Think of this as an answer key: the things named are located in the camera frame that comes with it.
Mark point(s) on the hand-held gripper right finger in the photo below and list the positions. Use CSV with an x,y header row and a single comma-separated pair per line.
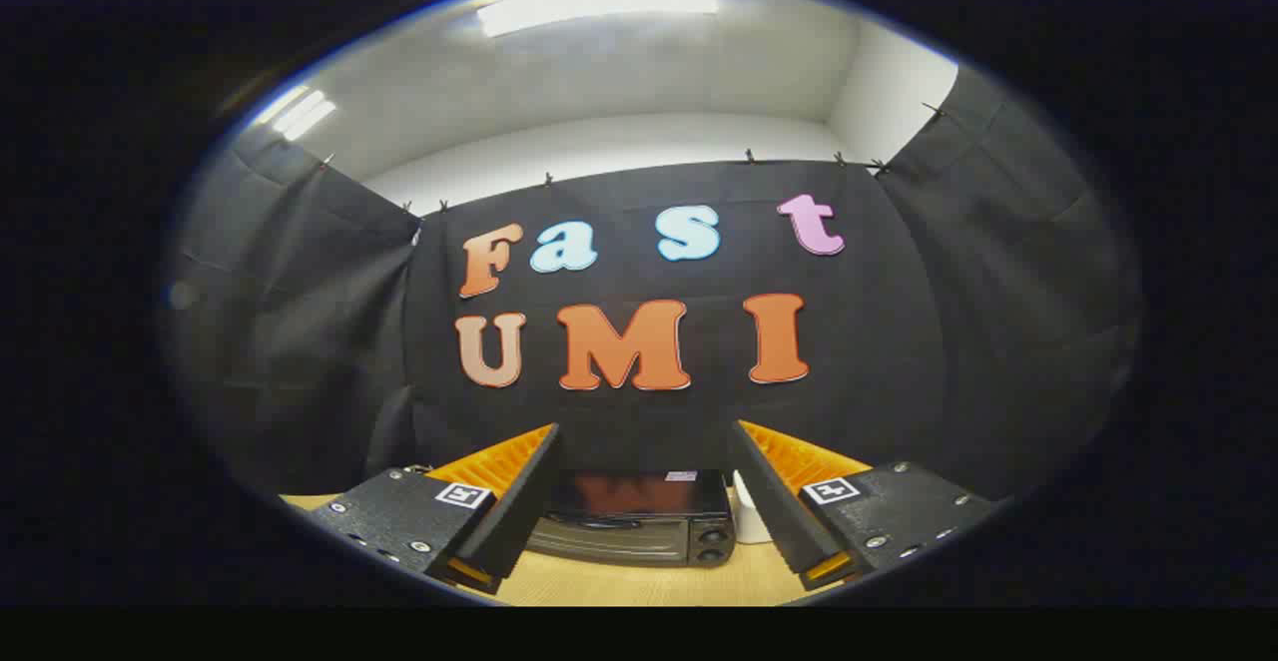
x,y
777,506

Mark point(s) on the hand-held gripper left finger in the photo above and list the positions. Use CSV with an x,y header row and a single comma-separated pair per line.
x,y
519,511

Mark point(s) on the black toaster oven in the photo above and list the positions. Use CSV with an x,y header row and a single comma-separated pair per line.
x,y
639,531

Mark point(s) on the white box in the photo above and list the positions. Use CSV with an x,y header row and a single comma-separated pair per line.
x,y
751,526

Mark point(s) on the long ceiling light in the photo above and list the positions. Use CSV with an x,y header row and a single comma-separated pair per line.
x,y
298,114

